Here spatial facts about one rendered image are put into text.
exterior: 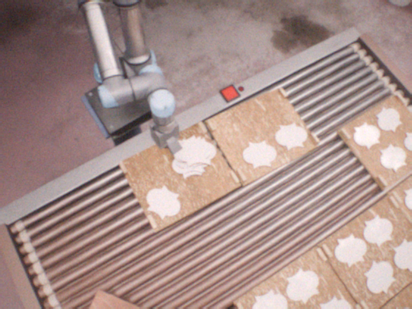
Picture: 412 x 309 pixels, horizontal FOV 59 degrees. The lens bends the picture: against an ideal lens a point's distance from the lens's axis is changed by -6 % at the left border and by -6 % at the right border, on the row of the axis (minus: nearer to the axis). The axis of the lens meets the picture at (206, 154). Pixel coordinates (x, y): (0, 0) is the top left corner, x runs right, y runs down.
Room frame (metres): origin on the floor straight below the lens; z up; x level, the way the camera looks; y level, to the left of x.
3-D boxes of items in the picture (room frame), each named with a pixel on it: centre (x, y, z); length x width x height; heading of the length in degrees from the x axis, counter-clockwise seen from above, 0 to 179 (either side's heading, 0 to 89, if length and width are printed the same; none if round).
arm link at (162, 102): (0.61, 0.15, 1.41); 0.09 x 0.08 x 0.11; 25
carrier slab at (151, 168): (0.56, 0.11, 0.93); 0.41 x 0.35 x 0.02; 126
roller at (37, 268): (0.67, -0.11, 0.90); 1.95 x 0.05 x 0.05; 127
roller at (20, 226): (0.83, 0.01, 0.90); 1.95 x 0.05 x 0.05; 127
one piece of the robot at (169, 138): (0.59, 0.14, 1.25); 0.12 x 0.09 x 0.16; 43
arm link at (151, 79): (0.69, 0.21, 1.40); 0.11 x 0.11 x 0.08; 25
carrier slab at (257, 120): (0.80, -0.25, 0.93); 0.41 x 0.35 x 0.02; 124
